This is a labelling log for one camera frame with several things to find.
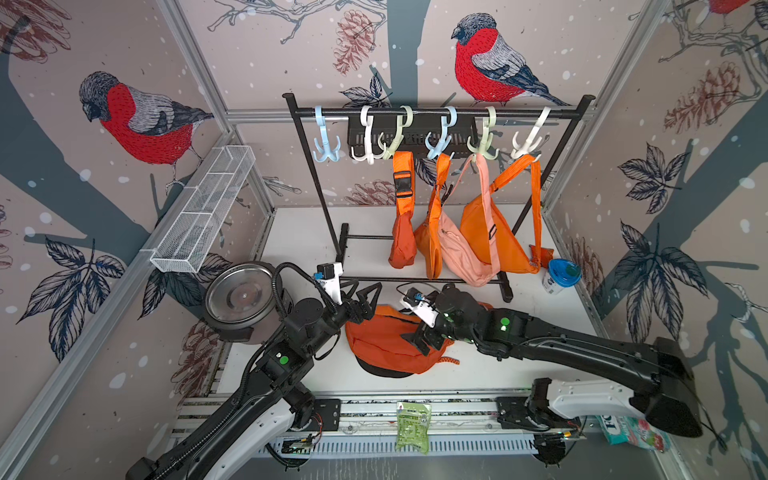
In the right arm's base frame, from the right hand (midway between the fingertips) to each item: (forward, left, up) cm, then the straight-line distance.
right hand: (412, 313), depth 73 cm
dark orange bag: (+14, +3, +8) cm, 16 cm away
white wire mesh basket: (+10, +56, +14) cm, 59 cm away
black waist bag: (-10, +7, -16) cm, 20 cm away
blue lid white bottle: (+19, -46, -9) cm, 51 cm away
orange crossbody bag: (+19, -4, +8) cm, 21 cm away
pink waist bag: (+18, -17, -7) cm, 26 cm away
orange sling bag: (+30, -19, 0) cm, 35 cm away
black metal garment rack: (+26, -33, +3) cm, 43 cm away
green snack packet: (-22, -1, -16) cm, 27 cm away
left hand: (+4, +9, +9) cm, 14 cm away
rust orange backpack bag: (-2, +9, -14) cm, 17 cm away
